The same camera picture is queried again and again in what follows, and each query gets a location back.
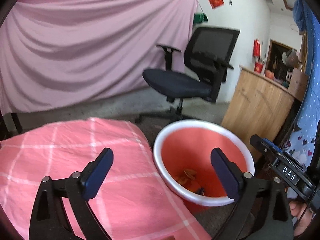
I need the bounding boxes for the pink checked tablecloth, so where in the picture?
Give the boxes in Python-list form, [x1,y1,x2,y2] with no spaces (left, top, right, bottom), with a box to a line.
[1,118,210,239]

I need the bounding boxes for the person's right hand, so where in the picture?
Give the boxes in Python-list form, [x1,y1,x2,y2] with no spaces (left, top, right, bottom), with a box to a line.
[285,187,318,239]

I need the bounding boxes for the red cup on cabinet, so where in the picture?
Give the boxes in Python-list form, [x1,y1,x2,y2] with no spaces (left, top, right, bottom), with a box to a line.
[254,62,264,74]

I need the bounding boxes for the red trash bucket white rim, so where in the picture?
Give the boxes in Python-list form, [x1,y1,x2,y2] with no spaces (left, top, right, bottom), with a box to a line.
[153,120,255,214]

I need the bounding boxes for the wooden cabinet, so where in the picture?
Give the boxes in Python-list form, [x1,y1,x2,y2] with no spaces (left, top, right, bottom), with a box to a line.
[221,65,301,161]

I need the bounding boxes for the blue dotted garment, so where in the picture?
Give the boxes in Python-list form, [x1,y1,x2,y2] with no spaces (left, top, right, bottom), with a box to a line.
[287,0,319,167]

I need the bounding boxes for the pink hanging sheet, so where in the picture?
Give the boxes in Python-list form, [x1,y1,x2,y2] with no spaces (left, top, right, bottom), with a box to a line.
[1,0,197,114]

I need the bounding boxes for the black office chair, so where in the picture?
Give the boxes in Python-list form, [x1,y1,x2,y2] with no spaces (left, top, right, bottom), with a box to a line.
[135,27,240,124]

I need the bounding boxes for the orange fruit on cabinet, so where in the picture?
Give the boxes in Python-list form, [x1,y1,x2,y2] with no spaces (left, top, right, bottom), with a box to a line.
[265,70,274,80]

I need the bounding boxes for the green hanging dustpan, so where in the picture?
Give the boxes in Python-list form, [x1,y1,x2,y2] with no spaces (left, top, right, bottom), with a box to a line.
[193,4,208,26]

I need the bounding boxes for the red hanging ornament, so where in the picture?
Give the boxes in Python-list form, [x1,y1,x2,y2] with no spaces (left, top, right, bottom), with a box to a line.
[253,38,261,58]

